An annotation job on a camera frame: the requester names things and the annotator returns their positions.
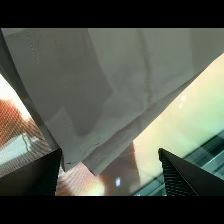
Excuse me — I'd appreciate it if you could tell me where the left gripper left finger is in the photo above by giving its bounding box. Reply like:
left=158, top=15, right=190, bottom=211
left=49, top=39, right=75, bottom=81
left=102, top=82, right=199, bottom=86
left=0, top=148, right=63, bottom=197

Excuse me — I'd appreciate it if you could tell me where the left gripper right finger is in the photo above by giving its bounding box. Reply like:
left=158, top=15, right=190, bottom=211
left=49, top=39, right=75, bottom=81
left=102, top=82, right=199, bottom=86
left=157, top=147, right=224, bottom=197

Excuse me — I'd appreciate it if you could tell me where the white garment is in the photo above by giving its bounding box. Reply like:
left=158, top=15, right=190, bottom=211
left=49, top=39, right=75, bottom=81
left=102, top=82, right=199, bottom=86
left=0, top=27, right=224, bottom=176

